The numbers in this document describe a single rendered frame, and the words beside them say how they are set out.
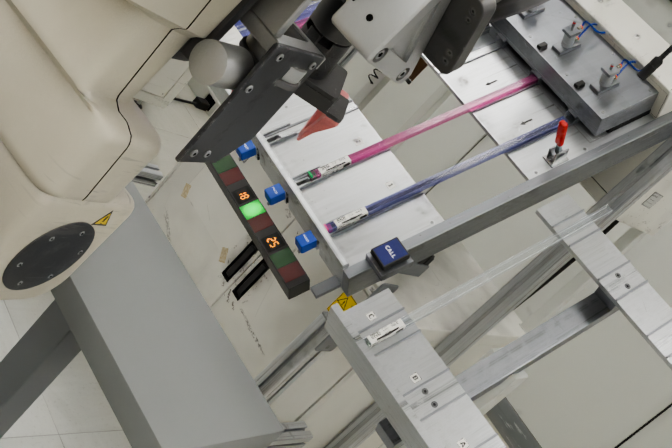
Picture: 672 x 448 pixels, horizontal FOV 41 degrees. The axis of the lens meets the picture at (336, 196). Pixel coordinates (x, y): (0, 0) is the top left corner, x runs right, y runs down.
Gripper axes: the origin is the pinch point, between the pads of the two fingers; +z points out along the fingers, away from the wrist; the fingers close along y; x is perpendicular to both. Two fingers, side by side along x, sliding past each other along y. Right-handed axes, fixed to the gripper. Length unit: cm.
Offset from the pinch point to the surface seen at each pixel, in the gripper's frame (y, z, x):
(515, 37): -38, 3, -68
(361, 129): -21, 24, -44
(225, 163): -4, 38, -32
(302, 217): -18.7, 32.9, -24.7
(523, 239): -128, 112, -173
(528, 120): -46, 8, -53
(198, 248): -13, 84, -55
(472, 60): -34, 11, -65
